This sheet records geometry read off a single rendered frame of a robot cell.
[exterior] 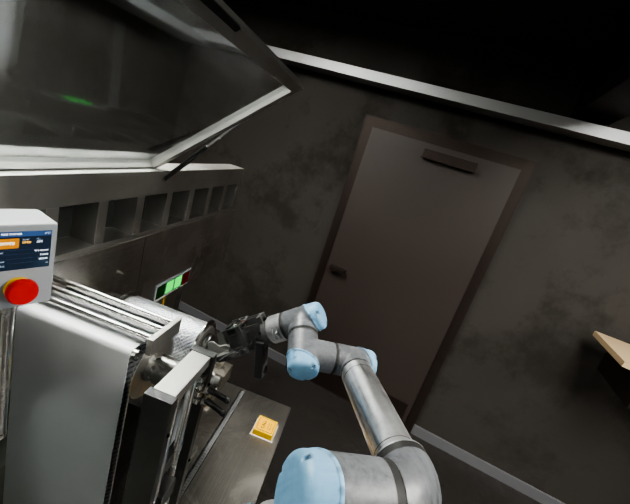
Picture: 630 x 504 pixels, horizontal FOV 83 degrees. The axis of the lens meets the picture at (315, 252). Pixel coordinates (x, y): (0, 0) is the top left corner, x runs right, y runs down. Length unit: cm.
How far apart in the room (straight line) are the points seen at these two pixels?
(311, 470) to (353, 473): 6
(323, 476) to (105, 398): 47
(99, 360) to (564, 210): 255
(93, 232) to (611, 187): 265
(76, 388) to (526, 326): 257
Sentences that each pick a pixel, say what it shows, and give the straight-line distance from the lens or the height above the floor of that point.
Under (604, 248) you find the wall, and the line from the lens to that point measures 282.
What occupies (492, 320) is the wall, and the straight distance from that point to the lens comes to 282.
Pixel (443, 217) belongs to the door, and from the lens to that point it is 262.
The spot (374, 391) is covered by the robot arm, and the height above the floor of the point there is 146.
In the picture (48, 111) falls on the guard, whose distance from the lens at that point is 75.
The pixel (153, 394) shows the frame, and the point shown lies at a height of 144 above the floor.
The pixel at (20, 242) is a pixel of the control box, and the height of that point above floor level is 169.
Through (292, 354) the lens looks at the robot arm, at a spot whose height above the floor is 142.
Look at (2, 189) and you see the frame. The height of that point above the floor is 163.
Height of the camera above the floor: 188
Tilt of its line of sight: 16 degrees down
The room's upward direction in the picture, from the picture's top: 18 degrees clockwise
